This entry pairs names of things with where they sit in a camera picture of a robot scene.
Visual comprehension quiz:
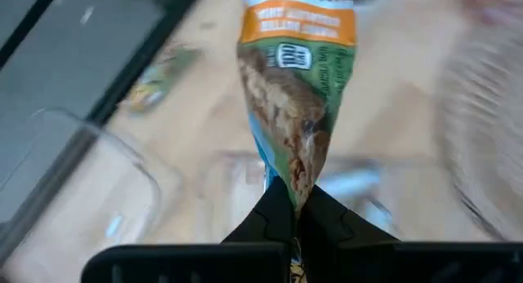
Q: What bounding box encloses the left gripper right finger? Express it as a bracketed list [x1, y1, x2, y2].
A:
[300, 185, 523, 283]

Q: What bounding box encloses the green orange granola bar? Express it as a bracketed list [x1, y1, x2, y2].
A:
[235, 0, 358, 283]
[124, 45, 203, 115]

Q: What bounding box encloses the black table frame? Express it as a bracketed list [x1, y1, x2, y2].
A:
[0, 0, 205, 259]

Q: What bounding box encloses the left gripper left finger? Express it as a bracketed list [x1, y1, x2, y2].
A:
[81, 176, 297, 283]

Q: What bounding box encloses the clear plastic tray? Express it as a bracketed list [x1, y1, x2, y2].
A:
[0, 106, 163, 283]

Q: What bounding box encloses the round wicker basket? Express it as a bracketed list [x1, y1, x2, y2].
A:
[432, 25, 523, 243]

